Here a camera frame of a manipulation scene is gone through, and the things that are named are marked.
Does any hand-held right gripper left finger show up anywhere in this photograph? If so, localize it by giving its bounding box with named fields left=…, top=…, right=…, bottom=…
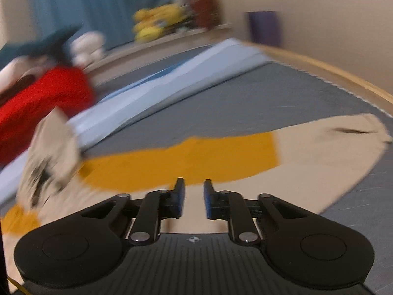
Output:
left=81, top=177, right=187, bottom=246

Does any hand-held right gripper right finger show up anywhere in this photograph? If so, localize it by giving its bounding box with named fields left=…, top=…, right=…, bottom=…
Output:
left=203, top=179, right=311, bottom=246

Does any beige and yellow garment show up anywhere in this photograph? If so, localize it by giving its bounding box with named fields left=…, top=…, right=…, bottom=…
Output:
left=0, top=107, right=392, bottom=295

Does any grey bed sheet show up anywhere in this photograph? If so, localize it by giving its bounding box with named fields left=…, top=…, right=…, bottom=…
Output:
left=77, top=47, right=393, bottom=295

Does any light blue folded blanket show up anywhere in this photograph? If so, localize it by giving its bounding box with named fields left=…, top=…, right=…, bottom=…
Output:
left=0, top=38, right=271, bottom=203

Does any red garment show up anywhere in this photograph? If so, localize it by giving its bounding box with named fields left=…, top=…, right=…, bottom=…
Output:
left=0, top=28, right=106, bottom=166

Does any yellow plush toy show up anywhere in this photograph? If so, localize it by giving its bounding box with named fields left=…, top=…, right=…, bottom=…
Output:
left=132, top=3, right=185, bottom=42

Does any dark red plush toy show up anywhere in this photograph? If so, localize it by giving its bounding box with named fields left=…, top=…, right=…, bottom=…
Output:
left=189, top=0, right=223, bottom=30

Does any blue curtain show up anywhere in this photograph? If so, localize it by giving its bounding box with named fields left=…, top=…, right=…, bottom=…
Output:
left=28, top=0, right=200, bottom=51

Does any purple wall item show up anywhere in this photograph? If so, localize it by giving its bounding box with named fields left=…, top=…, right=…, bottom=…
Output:
left=245, top=11, right=281, bottom=48

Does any yellow cable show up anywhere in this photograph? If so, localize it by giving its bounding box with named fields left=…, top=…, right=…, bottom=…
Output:
left=8, top=277, right=29, bottom=295

